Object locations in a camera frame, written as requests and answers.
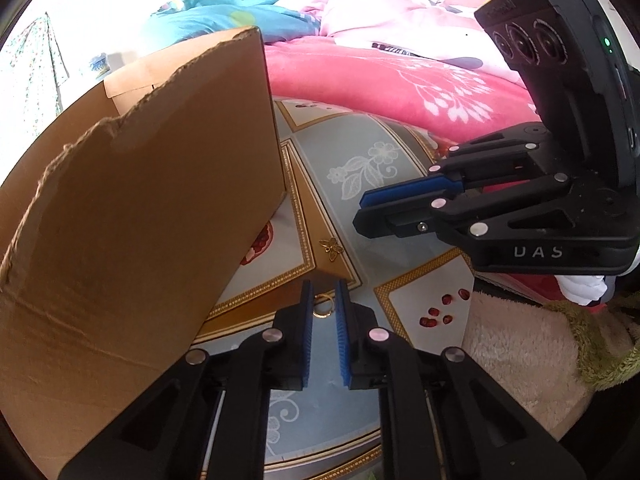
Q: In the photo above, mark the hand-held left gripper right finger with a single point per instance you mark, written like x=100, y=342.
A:
x=342, y=340

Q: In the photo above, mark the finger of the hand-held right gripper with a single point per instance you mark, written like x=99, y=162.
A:
x=400, y=192
x=385, y=222

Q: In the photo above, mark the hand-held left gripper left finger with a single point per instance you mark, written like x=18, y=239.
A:
x=307, y=340

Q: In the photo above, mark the gold butterfly charm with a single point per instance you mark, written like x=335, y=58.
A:
x=330, y=248

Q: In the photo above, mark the large cardboard box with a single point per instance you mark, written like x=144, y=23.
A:
x=150, y=210

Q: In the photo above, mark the person's right hand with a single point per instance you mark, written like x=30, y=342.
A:
x=585, y=288

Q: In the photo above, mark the fruit pattern tablecloth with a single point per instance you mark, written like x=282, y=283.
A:
x=350, y=160

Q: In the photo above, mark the pink floral blanket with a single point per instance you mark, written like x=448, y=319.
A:
x=350, y=75

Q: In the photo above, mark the white fleece garment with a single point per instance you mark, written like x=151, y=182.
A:
x=515, y=350

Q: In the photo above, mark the light pink quilt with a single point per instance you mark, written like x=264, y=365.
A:
x=380, y=10

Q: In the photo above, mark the blue pillow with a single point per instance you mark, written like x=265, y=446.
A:
x=240, y=15

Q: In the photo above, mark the green floral curtain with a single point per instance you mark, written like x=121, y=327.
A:
x=35, y=70

